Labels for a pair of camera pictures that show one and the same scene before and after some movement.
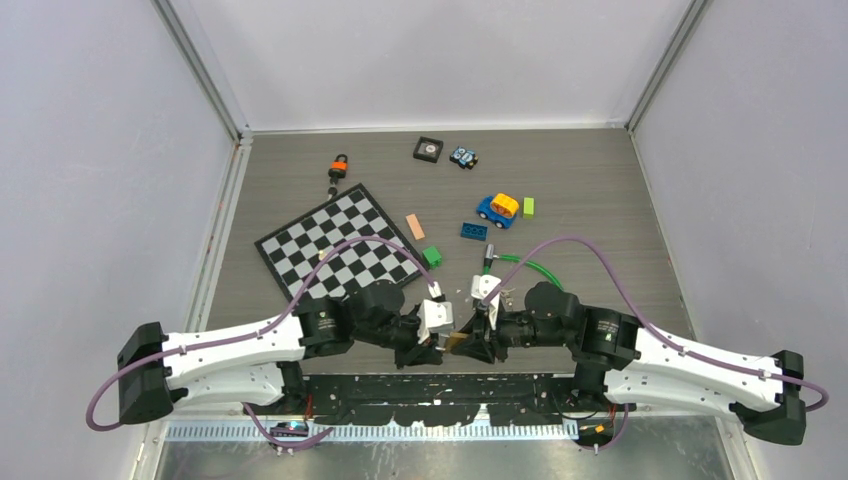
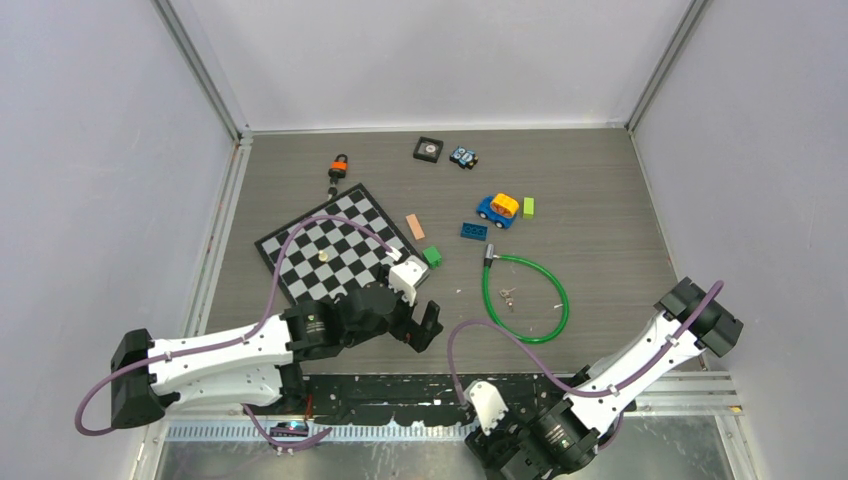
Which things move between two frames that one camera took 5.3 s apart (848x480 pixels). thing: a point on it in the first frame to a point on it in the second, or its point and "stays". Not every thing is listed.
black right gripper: (482, 341) to (485, 447)
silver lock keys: (505, 293) stays
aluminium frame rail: (198, 309) stays
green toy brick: (432, 257) stays
